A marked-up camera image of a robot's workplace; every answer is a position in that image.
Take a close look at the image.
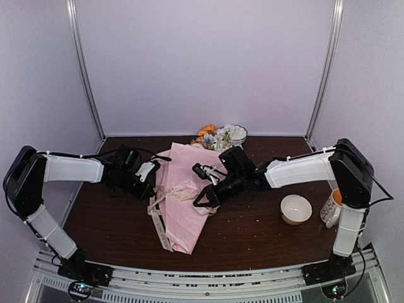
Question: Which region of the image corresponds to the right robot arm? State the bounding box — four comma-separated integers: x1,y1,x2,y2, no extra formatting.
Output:
192,138,374,279

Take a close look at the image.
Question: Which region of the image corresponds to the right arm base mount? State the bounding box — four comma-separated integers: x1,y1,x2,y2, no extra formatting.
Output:
302,261,357,286

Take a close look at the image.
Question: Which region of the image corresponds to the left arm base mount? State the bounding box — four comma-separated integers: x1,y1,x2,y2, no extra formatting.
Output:
57,262,113,287

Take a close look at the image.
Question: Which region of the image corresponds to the pink wrapping paper sheet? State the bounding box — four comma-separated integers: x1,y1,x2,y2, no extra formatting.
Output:
147,143,225,254

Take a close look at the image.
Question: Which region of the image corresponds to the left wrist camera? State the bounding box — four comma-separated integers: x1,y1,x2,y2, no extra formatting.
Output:
135,160,160,182

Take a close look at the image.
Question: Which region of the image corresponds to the left aluminium frame post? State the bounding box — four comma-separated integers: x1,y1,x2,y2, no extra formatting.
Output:
66,0,106,141

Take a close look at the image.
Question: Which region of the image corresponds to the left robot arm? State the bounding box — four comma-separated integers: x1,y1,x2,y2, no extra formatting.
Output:
3,145,160,280

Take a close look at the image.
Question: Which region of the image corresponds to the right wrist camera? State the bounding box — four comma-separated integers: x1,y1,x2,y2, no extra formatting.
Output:
192,163,220,185

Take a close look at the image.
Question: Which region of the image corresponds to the blue hydrangea flower stem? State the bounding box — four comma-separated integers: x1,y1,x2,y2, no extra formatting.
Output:
202,133,215,150

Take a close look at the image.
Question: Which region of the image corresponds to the white flower stem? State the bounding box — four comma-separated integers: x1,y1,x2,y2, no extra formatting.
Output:
214,124,235,152

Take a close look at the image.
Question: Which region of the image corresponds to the orange flower stem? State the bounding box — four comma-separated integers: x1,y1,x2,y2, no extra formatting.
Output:
196,124,216,144

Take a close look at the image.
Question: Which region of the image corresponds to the round white bowl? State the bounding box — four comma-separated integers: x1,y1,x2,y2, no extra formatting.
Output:
280,194,312,226

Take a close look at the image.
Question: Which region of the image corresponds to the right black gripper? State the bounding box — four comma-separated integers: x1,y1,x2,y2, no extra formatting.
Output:
194,171,246,208

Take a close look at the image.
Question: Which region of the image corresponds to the aluminium frame post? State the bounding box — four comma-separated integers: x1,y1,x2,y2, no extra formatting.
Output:
66,0,106,141
305,0,344,141

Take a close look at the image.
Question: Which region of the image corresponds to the cream printed ribbon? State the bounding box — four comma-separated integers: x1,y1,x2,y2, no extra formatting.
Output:
147,182,218,254

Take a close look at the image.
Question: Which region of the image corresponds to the aluminium front rail base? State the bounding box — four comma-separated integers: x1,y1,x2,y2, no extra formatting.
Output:
25,242,392,303

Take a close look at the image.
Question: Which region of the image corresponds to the right aluminium frame post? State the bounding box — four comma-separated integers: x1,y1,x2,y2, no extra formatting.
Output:
305,0,344,141

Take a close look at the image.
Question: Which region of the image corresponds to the white mug yellow inside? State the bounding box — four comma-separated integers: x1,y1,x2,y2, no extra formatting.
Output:
319,189,343,229

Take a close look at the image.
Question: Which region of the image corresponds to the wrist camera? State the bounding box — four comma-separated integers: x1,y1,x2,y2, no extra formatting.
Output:
192,163,220,185
135,160,160,182

